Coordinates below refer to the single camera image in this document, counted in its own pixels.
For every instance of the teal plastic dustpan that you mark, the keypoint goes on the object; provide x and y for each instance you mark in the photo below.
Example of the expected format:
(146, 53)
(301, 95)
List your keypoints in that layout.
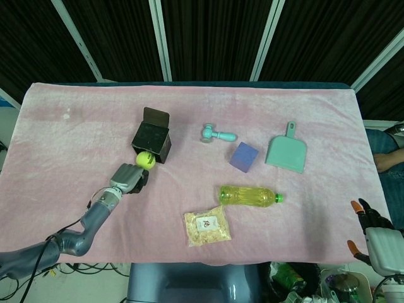
(287, 153)

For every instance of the clear bag of snacks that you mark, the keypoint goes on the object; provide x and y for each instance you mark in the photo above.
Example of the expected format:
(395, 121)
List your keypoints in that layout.
(208, 225)

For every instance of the pink towel cloth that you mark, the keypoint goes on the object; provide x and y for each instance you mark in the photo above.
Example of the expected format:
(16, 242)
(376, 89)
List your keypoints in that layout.
(202, 110)

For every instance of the yellow plastic bottle green cap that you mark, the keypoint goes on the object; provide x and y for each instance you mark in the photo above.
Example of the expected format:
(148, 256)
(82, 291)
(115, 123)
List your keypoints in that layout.
(246, 197)

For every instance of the teal toy hammer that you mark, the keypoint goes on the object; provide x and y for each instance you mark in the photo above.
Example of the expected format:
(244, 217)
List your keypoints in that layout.
(217, 135)

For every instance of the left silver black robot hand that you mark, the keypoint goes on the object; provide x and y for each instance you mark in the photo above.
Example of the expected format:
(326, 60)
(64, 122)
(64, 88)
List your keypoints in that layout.
(127, 178)

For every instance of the black open box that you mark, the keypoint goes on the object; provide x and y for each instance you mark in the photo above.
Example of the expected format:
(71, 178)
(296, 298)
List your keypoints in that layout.
(152, 135)

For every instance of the right silver robot hand orange fingertips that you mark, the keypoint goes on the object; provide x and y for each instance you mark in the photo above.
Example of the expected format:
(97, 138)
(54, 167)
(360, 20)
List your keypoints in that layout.
(377, 241)

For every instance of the yellow tennis ball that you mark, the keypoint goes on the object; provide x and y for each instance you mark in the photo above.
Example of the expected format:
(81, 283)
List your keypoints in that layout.
(145, 159)

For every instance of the purple foam cube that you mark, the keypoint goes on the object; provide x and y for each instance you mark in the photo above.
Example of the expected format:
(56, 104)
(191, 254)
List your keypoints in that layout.
(243, 157)

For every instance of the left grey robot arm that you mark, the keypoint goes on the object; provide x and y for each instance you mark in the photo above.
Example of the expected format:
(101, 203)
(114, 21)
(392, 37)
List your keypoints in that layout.
(63, 233)

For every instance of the person's blue jeans leg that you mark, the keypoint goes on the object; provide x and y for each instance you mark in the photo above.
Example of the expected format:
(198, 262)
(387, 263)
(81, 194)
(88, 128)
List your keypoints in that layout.
(380, 143)

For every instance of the person's bare hand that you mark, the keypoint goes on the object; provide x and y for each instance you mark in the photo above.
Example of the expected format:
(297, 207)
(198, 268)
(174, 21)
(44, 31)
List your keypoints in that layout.
(389, 161)

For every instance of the grey robot torso base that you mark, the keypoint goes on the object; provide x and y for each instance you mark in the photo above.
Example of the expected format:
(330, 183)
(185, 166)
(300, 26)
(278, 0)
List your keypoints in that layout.
(195, 282)

